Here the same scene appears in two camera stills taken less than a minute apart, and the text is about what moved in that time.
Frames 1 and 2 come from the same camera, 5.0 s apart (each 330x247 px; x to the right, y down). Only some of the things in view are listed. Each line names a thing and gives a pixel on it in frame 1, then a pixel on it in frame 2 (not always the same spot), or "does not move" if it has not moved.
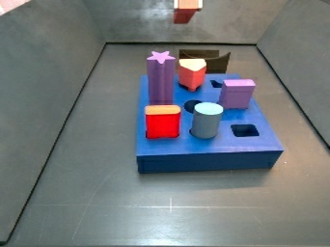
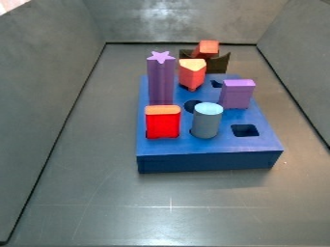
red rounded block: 163,121 does not move
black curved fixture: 216,62 does not move
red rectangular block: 183,13 -> 206,48
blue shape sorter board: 171,154 does not move
